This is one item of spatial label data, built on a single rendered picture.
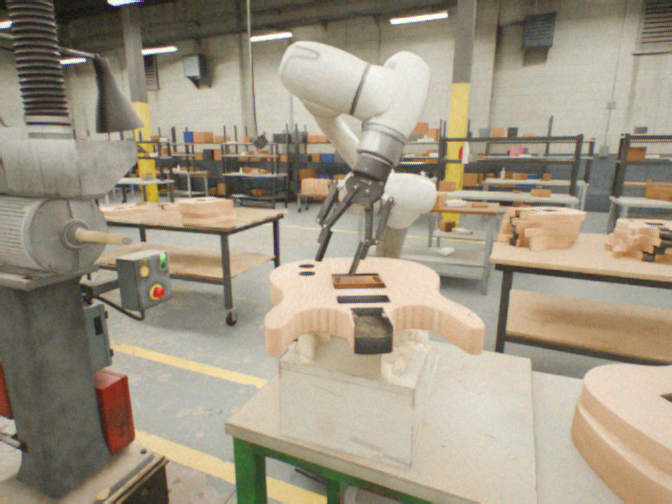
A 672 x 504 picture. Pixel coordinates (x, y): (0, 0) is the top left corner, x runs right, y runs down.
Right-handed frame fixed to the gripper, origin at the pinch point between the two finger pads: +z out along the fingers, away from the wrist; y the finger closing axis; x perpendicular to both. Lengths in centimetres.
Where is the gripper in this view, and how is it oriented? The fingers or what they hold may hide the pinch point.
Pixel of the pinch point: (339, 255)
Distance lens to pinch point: 83.5
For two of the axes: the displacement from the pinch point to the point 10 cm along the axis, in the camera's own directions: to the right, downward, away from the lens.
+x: -2.9, -0.7, -9.6
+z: -3.5, 9.3, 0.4
